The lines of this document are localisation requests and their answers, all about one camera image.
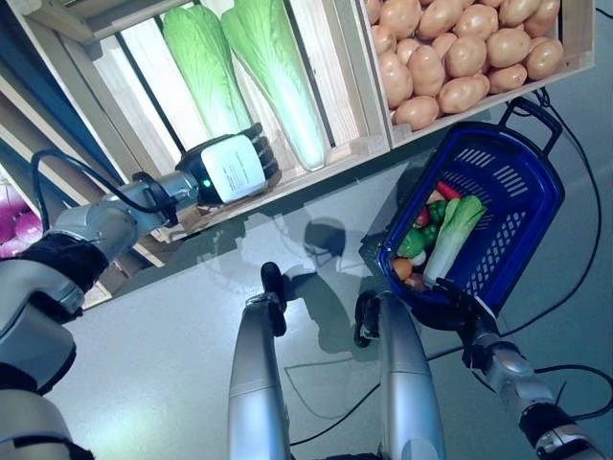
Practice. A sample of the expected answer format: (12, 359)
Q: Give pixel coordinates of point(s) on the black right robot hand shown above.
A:
(460, 306)

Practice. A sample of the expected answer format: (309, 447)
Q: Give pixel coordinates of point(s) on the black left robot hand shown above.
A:
(234, 167)

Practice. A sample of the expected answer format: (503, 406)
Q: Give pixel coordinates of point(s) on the napa cabbage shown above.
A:
(206, 72)
(282, 96)

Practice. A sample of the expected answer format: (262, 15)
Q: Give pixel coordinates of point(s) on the blue plastic shopping basket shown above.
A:
(541, 182)

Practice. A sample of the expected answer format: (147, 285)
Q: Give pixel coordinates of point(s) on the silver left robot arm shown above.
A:
(96, 225)

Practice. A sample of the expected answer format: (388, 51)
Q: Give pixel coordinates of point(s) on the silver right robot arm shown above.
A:
(512, 369)

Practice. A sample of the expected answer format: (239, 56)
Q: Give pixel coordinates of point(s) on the small white vegetable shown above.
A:
(419, 259)

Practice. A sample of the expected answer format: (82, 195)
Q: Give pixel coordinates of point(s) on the small orange vegetable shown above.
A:
(402, 269)

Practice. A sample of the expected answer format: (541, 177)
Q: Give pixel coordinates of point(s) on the green bell pepper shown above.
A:
(438, 212)
(414, 239)

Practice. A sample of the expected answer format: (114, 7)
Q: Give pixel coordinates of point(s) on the silver right robot leg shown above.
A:
(407, 383)

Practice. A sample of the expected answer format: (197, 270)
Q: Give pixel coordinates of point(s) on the small red vegetable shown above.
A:
(421, 218)

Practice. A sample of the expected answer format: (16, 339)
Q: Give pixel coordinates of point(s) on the wooden display shelf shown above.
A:
(335, 179)

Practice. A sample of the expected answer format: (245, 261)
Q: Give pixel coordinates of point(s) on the red chili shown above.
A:
(448, 190)

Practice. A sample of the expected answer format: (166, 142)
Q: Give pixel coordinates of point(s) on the wooden slatted crate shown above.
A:
(345, 72)
(574, 38)

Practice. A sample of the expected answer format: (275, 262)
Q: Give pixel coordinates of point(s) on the brown potato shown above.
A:
(395, 79)
(467, 55)
(416, 112)
(507, 48)
(545, 60)
(462, 94)
(426, 70)
(507, 79)

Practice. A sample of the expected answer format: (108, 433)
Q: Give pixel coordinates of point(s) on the purple white turnip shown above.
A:
(9, 247)
(28, 226)
(9, 206)

